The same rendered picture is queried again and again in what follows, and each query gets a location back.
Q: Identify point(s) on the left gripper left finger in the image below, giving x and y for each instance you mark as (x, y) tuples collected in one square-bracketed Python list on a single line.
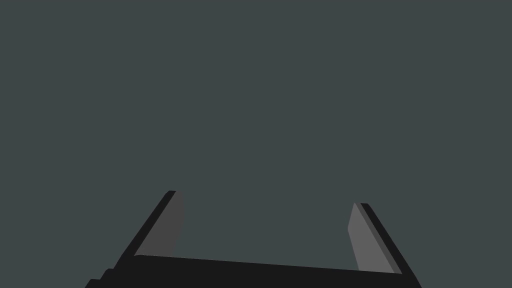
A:
[(162, 232)]

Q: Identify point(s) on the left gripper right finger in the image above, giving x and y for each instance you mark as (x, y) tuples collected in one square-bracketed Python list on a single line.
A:
[(372, 244)]

